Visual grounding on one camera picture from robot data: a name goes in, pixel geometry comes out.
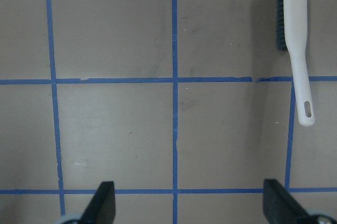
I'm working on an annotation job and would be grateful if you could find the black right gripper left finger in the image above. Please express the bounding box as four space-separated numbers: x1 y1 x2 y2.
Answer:
80 181 116 224

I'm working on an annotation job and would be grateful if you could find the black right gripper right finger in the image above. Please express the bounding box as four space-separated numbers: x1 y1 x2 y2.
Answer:
263 179 310 224

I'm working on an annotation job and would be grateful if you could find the white hand brush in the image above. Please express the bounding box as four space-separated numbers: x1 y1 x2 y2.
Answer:
276 0 315 127

